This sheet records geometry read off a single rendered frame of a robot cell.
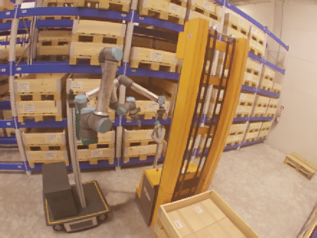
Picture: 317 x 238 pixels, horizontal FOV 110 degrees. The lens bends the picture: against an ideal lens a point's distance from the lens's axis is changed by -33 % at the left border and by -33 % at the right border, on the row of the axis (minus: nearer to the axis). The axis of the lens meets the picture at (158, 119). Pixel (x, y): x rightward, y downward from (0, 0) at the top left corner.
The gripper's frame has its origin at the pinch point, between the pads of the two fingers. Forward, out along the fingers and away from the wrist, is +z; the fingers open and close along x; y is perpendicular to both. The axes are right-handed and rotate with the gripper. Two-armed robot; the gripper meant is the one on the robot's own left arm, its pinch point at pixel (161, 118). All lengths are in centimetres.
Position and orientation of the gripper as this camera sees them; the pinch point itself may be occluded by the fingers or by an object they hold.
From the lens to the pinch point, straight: 241.5
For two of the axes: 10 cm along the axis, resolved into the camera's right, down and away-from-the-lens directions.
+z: -0.9, 9.7, -2.3
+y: -3.9, -2.4, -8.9
